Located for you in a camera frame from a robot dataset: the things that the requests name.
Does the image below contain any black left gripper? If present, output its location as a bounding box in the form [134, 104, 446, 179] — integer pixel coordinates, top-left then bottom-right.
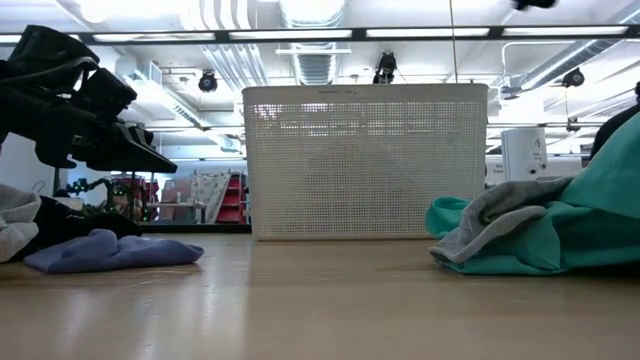
[32, 99, 179, 175]

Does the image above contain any dark navy dotted garment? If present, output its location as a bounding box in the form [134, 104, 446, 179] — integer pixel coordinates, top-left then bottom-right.
[19, 195, 144, 257]

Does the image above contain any purple cloth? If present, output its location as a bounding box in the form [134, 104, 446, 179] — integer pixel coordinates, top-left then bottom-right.
[22, 228, 205, 275]

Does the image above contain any grey garment with white tag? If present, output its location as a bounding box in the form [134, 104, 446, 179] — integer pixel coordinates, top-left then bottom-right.
[0, 183, 43, 264]

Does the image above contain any light grey shirt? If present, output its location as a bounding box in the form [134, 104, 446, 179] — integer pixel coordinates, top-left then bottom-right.
[428, 175, 574, 265]

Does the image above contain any teal shirt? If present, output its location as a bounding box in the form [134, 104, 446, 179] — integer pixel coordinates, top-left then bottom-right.
[424, 112, 640, 277]

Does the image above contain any dark robot with green lights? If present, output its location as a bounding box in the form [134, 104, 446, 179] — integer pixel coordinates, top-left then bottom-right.
[67, 174, 151, 222]

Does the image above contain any white patterned board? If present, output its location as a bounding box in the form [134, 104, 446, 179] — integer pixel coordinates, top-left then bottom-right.
[188, 170, 232, 225]

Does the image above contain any red tool cabinet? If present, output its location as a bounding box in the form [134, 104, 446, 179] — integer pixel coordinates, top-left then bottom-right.
[214, 172, 250, 225]

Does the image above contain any white perforated plastic basket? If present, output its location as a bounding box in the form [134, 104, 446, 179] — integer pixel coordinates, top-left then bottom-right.
[242, 83, 490, 242]

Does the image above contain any black hanging device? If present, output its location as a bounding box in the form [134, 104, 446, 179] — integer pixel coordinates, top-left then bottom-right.
[372, 51, 399, 85]

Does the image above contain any thin vertical pole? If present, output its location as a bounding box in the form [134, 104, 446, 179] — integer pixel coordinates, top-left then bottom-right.
[448, 0, 458, 85]

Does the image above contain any white cylindrical appliance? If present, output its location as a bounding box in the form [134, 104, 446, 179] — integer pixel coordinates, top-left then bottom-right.
[500, 127, 549, 183]

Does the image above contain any person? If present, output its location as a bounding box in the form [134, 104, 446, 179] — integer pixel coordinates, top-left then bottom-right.
[588, 81, 640, 162]

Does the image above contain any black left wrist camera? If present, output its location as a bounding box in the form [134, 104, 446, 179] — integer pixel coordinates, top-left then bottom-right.
[74, 67, 139, 122]

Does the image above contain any black ceiling camera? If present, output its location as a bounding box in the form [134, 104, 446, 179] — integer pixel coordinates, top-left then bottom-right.
[561, 67, 586, 89]
[197, 69, 219, 94]

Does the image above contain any silver ventilation duct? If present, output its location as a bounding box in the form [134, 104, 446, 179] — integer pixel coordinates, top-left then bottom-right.
[277, 0, 351, 86]

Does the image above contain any black overhead frame beam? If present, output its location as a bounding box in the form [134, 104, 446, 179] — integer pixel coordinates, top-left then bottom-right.
[0, 23, 640, 44]

